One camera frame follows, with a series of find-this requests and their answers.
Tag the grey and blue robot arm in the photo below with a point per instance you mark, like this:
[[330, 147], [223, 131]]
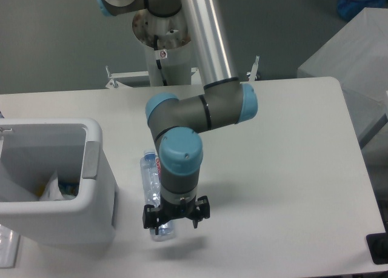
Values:
[[175, 123]]

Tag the clear plastic wrapper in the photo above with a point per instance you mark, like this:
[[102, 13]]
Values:
[[51, 191]]

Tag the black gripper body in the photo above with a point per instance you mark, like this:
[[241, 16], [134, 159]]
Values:
[[169, 211]]

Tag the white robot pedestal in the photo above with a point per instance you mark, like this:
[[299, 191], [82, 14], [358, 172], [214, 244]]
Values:
[[167, 47]]

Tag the white pedestal base frame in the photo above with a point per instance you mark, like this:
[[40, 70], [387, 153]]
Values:
[[141, 78]]

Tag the blue yellow packaging in bin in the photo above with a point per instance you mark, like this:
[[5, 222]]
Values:
[[68, 188]]

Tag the blue bag in background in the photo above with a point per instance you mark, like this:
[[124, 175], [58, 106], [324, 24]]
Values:
[[348, 9]]

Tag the black device at table edge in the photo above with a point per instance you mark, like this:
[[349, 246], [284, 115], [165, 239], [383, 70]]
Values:
[[377, 244]]

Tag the grey cabinet box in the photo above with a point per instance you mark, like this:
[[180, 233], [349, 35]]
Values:
[[357, 57]]

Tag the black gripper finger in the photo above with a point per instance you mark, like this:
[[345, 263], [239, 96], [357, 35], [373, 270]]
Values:
[[202, 211], [152, 218]]

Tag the clear plastic water bottle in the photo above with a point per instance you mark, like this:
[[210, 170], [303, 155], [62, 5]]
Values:
[[150, 168]]

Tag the clear plastic sheet holder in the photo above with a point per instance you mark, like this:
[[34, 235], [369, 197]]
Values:
[[9, 247]]

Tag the white plastic trash can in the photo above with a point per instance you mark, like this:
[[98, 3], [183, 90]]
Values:
[[31, 151]]

